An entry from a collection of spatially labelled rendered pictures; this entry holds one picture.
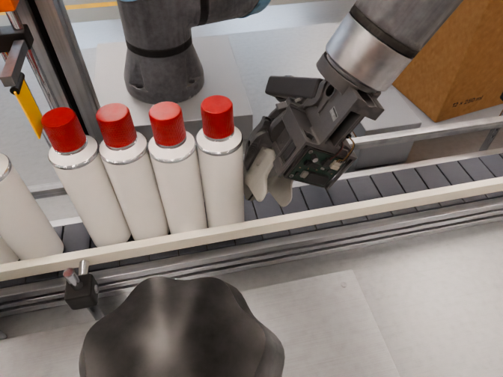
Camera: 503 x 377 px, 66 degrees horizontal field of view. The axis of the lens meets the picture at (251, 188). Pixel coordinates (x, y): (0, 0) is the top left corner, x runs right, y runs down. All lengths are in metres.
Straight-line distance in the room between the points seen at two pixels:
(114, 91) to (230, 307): 0.67
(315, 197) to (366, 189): 0.08
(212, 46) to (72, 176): 0.54
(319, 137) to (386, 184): 0.26
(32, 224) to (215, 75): 0.46
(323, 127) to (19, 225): 0.35
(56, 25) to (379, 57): 0.35
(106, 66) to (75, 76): 0.34
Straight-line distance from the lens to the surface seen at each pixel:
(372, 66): 0.38
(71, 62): 0.53
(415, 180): 0.65
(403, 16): 0.37
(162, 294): 0.16
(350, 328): 0.49
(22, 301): 0.59
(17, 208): 0.49
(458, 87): 0.80
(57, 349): 0.51
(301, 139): 0.39
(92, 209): 0.49
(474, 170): 0.71
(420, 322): 0.57
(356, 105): 0.38
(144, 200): 0.47
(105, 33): 1.18
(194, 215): 0.49
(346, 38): 0.38
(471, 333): 0.60
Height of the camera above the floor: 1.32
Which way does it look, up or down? 48 degrees down
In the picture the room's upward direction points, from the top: straight up
